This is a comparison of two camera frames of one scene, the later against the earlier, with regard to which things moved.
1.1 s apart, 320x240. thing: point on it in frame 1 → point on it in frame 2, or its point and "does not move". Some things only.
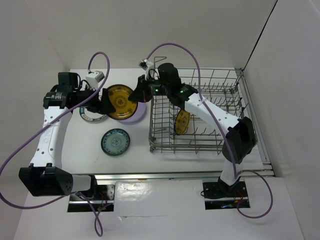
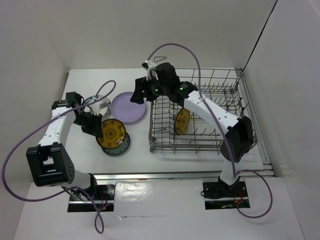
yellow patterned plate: (182, 121) does not move
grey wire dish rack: (175, 128) does not move
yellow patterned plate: (118, 95) → (114, 133)
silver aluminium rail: (112, 179) does not move
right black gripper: (140, 93) does not move
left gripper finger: (107, 105) → (98, 130)
